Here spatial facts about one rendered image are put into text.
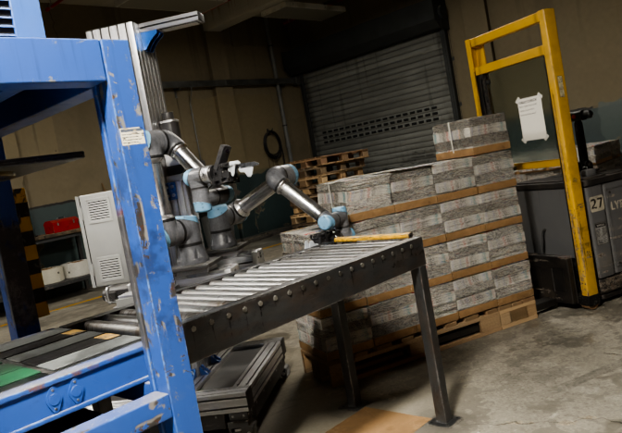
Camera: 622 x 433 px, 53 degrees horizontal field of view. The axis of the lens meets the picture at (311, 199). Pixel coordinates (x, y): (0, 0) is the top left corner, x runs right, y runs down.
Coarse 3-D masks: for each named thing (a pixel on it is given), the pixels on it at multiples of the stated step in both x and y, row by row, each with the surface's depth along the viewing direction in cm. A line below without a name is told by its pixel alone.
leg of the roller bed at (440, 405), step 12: (420, 276) 263; (420, 288) 264; (420, 300) 265; (420, 312) 266; (432, 312) 266; (420, 324) 267; (432, 324) 266; (432, 336) 265; (432, 348) 265; (432, 360) 266; (432, 372) 267; (432, 384) 268; (444, 384) 268; (432, 396) 269; (444, 396) 267; (444, 408) 266; (444, 420) 266
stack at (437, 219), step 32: (352, 224) 342; (384, 224) 348; (416, 224) 357; (448, 224) 366; (480, 224) 375; (448, 256) 364; (480, 256) 374; (384, 288) 347; (448, 288) 365; (480, 288) 374; (320, 320) 332; (352, 320) 339; (384, 320) 347; (416, 320) 357; (480, 320) 373; (384, 352) 346; (416, 352) 354
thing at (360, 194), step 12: (348, 180) 340; (360, 180) 342; (372, 180) 345; (384, 180) 349; (336, 192) 349; (348, 192) 340; (360, 192) 343; (372, 192) 346; (384, 192) 349; (336, 204) 351; (348, 204) 340; (360, 204) 343; (372, 204) 346; (384, 204) 349
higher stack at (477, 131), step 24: (480, 120) 378; (504, 120) 385; (456, 144) 388; (480, 144) 377; (480, 168) 376; (504, 168) 383; (504, 192) 384; (504, 216) 382; (504, 240) 382; (528, 264) 389; (504, 288) 381; (528, 288) 388; (504, 312) 381; (528, 312) 388
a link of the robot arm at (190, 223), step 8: (176, 216) 294; (184, 216) 295; (192, 216) 295; (184, 224) 292; (192, 224) 295; (184, 232) 290; (192, 232) 294; (200, 232) 300; (184, 240) 292; (192, 240) 295; (200, 240) 298
